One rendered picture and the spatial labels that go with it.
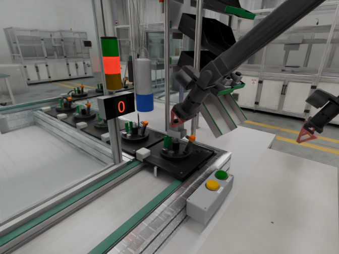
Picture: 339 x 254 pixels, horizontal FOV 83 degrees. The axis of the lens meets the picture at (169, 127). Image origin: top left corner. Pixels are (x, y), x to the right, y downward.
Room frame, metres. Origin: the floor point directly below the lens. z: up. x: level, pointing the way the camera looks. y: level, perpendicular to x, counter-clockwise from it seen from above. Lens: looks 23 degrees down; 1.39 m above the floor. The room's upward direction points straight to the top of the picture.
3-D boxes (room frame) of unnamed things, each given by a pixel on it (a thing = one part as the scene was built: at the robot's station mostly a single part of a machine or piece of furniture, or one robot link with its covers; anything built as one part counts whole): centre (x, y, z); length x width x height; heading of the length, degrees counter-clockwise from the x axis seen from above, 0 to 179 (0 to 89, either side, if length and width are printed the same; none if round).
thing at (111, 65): (0.64, 0.18, 1.33); 0.05 x 0.05 x 0.05
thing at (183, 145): (0.71, -0.03, 0.98); 0.14 x 0.14 x 0.02
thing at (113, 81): (0.64, 0.18, 1.28); 0.05 x 0.05 x 0.05
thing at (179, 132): (0.71, -0.02, 1.09); 0.08 x 0.04 x 0.07; 52
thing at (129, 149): (0.87, 0.17, 1.01); 0.24 x 0.24 x 0.13; 51
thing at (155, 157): (0.71, -0.03, 0.96); 0.24 x 0.24 x 0.02; 51
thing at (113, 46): (0.64, 0.18, 1.38); 0.05 x 0.05 x 0.05
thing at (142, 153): (0.70, 0.11, 0.97); 0.05 x 0.05 x 0.04; 51
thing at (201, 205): (0.51, -0.14, 0.93); 0.21 x 0.07 x 0.06; 141
